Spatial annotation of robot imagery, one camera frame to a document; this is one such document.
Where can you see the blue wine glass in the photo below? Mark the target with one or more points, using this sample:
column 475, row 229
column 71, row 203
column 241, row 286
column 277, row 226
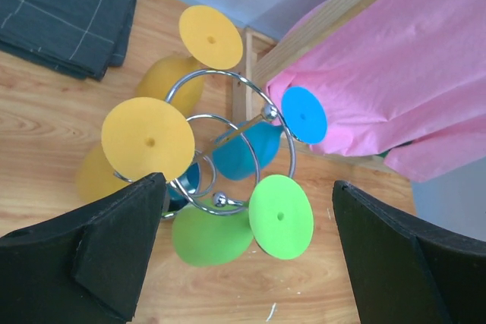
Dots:
column 305, row 118

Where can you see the orange wine glass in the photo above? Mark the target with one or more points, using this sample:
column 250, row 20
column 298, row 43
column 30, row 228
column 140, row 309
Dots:
column 139, row 136
column 212, row 40

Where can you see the green t-shirt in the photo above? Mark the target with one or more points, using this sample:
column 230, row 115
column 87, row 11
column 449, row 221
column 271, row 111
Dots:
column 385, row 153

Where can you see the dark grey folded cloth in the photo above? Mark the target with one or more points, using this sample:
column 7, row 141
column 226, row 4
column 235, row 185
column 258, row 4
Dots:
column 79, row 38

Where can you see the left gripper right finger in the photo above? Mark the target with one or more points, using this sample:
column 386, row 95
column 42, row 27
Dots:
column 403, row 269

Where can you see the green wine glass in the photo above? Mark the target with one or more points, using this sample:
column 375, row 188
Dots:
column 278, row 218

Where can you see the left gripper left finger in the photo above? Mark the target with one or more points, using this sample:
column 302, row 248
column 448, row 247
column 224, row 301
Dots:
column 87, row 265

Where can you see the pink t-shirt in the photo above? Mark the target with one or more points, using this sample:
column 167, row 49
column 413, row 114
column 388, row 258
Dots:
column 402, row 70

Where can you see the wooden clothes rack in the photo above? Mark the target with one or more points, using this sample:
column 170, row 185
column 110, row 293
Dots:
column 264, row 58

